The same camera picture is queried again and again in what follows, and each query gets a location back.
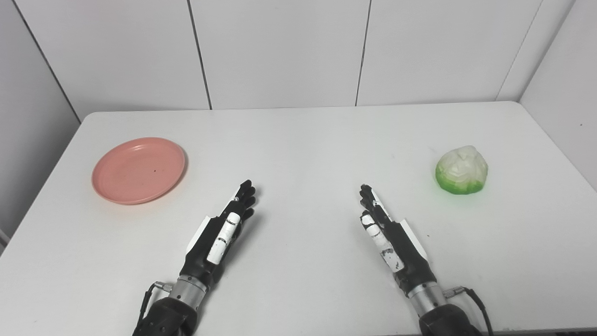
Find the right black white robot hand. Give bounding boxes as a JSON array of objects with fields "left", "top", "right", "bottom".
[{"left": 359, "top": 184, "right": 438, "bottom": 295}]

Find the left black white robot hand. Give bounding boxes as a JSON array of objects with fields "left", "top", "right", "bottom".
[{"left": 180, "top": 180, "right": 257, "bottom": 284}]

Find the green white cabbage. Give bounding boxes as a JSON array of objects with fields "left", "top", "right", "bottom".
[{"left": 435, "top": 146, "right": 489, "bottom": 196}]

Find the pink round plate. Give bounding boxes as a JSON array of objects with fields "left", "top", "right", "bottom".
[{"left": 91, "top": 137, "right": 186, "bottom": 205}]

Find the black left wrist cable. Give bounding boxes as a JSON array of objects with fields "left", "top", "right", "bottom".
[{"left": 139, "top": 281, "right": 173, "bottom": 328}]

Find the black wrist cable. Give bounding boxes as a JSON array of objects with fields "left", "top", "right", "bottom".
[
  {"left": 139, "top": 281, "right": 173, "bottom": 328},
  {"left": 443, "top": 286, "right": 495, "bottom": 336}
]

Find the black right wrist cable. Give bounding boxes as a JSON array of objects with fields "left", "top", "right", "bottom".
[{"left": 443, "top": 286, "right": 495, "bottom": 336}]

